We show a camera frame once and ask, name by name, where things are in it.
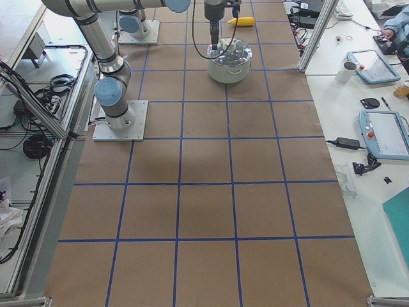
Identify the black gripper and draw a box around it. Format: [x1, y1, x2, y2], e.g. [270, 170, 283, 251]
[204, 0, 242, 50]

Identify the yellow corn cob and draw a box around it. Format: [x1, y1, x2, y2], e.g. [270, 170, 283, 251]
[227, 17, 255, 27]

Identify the glass pot lid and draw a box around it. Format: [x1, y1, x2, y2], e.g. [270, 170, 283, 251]
[207, 37, 252, 67]

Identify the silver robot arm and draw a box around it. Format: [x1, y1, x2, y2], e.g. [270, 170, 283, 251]
[119, 10, 150, 39]
[43, 1, 190, 130]

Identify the person forearm blue sleeve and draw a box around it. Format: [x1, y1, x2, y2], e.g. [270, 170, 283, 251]
[383, 6, 408, 40]

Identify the pale green cooking pot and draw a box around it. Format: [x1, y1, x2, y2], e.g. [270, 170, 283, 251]
[206, 36, 254, 84]

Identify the white mug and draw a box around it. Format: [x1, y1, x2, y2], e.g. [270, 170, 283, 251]
[335, 61, 358, 84]

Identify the far blue teach pendant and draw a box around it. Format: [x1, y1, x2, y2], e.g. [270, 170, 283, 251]
[346, 49, 401, 84]

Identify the blue teach pendant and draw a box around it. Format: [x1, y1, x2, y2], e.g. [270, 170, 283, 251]
[346, 49, 401, 84]
[358, 110, 408, 161]

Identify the black round disc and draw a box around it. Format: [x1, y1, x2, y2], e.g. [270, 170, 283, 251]
[360, 97, 380, 109]

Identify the brown paper table mat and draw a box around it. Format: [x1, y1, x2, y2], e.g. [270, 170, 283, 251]
[45, 1, 371, 306]

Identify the black power adapter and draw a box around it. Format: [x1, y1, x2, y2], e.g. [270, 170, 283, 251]
[336, 137, 360, 150]

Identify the black pen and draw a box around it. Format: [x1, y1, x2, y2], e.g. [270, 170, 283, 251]
[381, 97, 392, 111]

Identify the near blue teach pendant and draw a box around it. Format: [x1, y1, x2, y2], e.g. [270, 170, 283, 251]
[358, 110, 408, 161]

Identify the white crumpled cloth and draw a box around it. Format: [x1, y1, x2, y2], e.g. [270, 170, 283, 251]
[0, 177, 24, 244]

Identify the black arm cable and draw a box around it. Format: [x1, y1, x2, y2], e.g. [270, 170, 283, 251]
[190, 0, 239, 59]

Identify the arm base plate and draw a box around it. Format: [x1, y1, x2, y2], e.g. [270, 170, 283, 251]
[119, 17, 160, 45]
[93, 100, 148, 141]

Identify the aluminium frame post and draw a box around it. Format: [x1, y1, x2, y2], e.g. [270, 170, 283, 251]
[298, 0, 337, 72]

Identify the clear plastic bracket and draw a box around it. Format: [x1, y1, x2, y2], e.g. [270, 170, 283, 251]
[334, 164, 357, 198]

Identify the coiled black cable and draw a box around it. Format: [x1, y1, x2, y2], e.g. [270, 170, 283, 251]
[22, 132, 53, 159]

